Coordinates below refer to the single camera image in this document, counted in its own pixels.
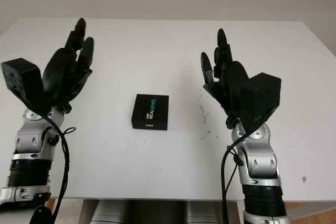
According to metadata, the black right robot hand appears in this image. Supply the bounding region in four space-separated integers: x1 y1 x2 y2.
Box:
201 28 251 119

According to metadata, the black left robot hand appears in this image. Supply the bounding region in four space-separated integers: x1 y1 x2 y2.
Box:
41 18 95 109

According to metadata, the black RealSense box lid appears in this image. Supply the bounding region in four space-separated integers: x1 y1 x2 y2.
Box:
130 93 170 131

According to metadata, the silver right robot thigh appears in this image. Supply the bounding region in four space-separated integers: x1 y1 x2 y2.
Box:
183 200 218 224

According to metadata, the silver robot thigh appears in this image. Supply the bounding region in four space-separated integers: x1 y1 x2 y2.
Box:
90 200 127 224
183 200 218 224

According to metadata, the silver left robot thigh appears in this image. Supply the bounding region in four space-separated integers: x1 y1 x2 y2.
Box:
90 200 127 224

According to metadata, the dark robot waist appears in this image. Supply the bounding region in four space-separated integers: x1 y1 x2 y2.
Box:
125 200 184 224

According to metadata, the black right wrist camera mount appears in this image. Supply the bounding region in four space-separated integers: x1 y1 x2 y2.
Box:
235 72 282 133

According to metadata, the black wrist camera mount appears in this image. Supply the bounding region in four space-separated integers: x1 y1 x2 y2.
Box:
235 72 282 133
1 57 57 119

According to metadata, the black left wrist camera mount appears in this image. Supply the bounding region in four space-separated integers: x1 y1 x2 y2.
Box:
1 57 57 119

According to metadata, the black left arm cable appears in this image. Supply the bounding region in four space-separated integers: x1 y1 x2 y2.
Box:
30 115 76 224

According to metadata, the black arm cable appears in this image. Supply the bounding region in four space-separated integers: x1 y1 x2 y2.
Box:
30 115 76 224
220 129 247 224

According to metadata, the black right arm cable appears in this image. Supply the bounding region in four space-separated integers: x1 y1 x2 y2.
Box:
220 129 247 224

